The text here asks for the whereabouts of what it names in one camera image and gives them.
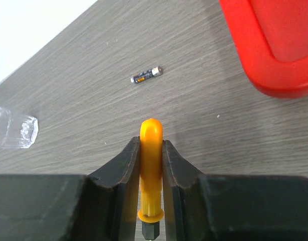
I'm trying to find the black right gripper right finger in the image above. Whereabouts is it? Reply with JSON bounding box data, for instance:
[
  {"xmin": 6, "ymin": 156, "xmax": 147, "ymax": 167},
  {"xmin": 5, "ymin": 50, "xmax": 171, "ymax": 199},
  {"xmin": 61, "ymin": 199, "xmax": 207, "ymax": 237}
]
[{"xmin": 162, "ymin": 141, "xmax": 308, "ymax": 240}]

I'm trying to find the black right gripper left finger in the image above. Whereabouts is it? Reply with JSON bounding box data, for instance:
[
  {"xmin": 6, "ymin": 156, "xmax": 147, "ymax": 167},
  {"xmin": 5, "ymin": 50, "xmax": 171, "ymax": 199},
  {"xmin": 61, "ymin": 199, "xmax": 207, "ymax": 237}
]
[{"xmin": 0, "ymin": 137, "xmax": 140, "ymax": 240}]

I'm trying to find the yellow handled screwdriver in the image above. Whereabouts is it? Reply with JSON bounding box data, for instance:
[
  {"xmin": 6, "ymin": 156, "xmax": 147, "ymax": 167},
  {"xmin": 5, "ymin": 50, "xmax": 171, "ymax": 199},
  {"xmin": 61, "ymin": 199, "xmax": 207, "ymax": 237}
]
[{"xmin": 138, "ymin": 118, "xmax": 164, "ymax": 240}]

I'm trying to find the clear plastic cup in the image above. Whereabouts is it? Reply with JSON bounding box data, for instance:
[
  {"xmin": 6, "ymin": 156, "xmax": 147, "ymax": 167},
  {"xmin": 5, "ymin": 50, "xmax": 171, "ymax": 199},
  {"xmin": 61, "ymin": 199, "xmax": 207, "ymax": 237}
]
[{"xmin": 0, "ymin": 107, "xmax": 39, "ymax": 149}]

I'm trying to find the red plastic tray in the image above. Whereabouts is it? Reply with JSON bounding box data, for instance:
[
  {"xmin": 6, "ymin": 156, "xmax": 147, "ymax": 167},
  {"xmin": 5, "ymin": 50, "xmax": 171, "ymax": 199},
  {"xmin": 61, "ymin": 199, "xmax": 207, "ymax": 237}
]
[{"xmin": 220, "ymin": 1, "xmax": 308, "ymax": 98}]

